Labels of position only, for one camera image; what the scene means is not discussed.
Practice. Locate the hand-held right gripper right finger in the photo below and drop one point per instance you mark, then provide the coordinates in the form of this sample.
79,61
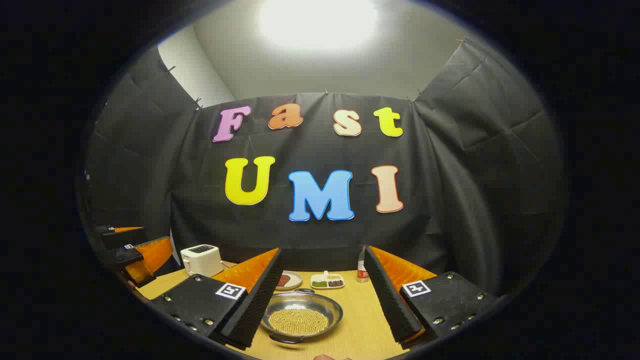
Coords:
390,300

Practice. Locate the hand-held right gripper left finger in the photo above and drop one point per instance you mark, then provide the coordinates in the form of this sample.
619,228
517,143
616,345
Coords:
255,305

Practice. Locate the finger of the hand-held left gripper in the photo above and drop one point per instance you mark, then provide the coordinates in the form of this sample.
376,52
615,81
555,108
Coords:
125,256
120,237

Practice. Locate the stainless steel pot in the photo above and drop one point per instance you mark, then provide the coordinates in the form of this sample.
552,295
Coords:
280,305

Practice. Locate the raw red meat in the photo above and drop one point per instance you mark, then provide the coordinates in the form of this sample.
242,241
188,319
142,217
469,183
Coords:
284,280

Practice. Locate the clear water bottle red label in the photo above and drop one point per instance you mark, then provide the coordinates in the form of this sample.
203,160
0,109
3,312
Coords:
362,272

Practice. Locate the pile of soybeans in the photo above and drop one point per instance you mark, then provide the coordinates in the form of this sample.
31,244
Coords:
299,322

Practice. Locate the white oval plate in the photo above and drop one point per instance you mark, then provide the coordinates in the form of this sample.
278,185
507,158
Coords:
296,280

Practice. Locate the dark red beans heap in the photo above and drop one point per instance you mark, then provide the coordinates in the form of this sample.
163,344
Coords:
336,283

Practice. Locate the white divided dish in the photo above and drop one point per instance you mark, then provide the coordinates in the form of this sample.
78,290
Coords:
315,276

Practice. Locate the green mung beans heap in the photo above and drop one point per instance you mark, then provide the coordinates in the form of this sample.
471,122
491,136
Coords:
319,284

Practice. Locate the white toaster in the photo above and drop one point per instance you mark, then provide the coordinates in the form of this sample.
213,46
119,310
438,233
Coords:
200,262

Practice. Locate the large ceiling light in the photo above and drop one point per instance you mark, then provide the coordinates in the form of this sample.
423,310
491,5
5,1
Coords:
320,22

